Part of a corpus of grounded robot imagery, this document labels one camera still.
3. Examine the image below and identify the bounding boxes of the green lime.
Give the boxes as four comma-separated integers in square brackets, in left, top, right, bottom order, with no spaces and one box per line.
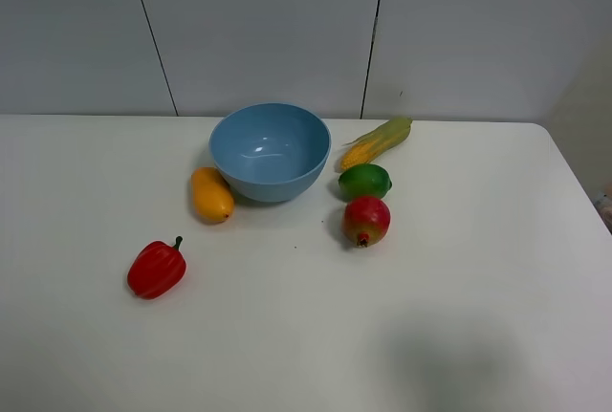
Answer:
[339,163,392,200]

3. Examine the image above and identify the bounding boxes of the red pomegranate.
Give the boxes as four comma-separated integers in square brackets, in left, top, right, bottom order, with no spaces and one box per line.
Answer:
[341,196,391,248]

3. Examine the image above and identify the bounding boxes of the blue plastic bowl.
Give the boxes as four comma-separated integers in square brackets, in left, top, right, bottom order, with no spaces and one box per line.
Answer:
[208,103,332,204]

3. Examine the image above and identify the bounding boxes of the corn cob with husk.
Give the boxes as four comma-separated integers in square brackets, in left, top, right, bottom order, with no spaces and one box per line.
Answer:
[339,117,413,171]

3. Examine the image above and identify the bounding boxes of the yellow mango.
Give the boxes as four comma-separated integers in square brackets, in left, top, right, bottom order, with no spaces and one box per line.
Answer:
[190,167,234,224]

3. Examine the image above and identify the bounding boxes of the red bell pepper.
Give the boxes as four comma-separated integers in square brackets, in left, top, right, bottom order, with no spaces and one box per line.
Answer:
[126,236,187,300]

